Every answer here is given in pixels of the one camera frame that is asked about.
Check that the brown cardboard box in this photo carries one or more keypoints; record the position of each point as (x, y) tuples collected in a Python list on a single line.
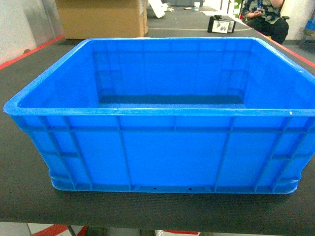
[(84, 19)]

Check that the seated person floral shirt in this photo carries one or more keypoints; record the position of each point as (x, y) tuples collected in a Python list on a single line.
[(264, 16)]

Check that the white plastic object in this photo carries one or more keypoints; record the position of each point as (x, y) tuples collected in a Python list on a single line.
[(158, 7)]

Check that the black framed picture case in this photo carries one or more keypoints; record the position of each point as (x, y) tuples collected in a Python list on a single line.
[(219, 25)]

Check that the large blue plastic crate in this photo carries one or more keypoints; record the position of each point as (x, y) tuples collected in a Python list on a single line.
[(171, 115)]

